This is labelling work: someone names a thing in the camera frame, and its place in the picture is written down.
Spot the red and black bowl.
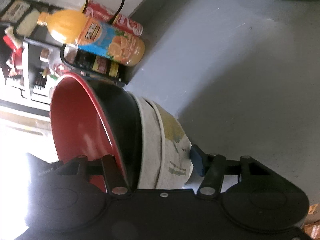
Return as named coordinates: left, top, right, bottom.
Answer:
left=50, top=73, right=143, bottom=188

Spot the white ceramic bowl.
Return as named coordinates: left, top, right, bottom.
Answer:
left=132, top=94, right=162, bottom=189

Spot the black metal rack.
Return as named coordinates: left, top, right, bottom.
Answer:
left=1, top=0, right=128, bottom=105

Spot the orange juice bottle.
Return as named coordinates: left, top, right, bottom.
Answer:
left=37, top=9, right=145, bottom=67

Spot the red soda can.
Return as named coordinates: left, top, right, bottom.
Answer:
left=85, top=0, right=144, bottom=36

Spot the black power cable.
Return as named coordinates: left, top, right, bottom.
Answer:
left=81, top=0, right=126, bottom=26

